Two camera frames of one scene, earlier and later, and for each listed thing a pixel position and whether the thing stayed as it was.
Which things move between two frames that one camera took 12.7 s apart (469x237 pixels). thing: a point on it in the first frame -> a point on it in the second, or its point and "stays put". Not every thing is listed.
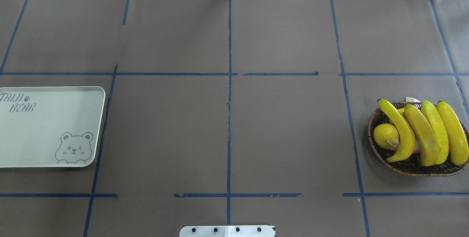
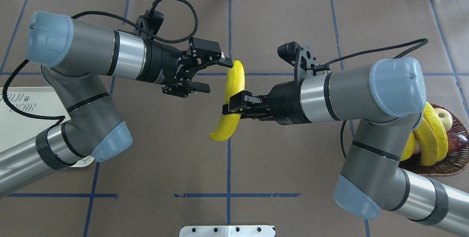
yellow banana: (457, 140) -> (235, 83)
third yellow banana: (425, 134) stays put
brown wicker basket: (413, 165) stays put
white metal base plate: (227, 231) stays put
